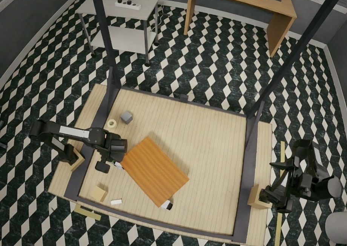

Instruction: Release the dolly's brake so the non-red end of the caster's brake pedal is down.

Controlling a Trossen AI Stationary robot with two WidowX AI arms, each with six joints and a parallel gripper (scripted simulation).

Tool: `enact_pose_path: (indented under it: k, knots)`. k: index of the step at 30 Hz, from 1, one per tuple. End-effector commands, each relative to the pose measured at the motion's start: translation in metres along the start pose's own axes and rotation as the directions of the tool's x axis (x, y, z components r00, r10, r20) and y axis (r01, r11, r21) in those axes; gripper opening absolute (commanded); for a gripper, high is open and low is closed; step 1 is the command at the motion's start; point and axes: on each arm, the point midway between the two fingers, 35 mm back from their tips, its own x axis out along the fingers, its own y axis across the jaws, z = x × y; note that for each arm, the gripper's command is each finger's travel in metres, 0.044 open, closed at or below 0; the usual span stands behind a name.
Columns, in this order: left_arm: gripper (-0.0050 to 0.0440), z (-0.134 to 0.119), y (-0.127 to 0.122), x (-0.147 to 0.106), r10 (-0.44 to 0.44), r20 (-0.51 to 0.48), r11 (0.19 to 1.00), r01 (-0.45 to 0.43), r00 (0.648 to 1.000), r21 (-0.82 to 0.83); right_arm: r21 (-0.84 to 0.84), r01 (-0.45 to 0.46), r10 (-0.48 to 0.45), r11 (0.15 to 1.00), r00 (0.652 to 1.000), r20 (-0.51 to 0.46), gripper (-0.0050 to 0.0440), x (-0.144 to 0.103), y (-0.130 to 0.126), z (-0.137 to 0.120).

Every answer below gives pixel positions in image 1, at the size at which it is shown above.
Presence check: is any roll of beige masking tape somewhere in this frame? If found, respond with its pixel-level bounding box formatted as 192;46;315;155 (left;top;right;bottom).
107;119;117;130

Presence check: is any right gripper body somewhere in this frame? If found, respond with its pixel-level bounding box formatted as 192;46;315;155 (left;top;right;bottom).
95;132;121;174

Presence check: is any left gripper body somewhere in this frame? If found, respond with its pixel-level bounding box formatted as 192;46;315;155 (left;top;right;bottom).
276;155;305;214

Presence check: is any wooden dolly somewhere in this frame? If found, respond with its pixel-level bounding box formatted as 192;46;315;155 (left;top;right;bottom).
111;136;190;210

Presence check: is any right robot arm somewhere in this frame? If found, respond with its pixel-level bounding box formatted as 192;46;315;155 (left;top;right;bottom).
28;118;127;166

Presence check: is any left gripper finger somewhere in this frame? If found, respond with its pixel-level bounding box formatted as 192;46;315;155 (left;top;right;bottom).
263;189;287;208
269;158;293;170

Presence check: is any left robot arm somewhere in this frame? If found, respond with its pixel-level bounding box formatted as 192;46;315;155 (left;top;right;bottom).
258;139;342;204

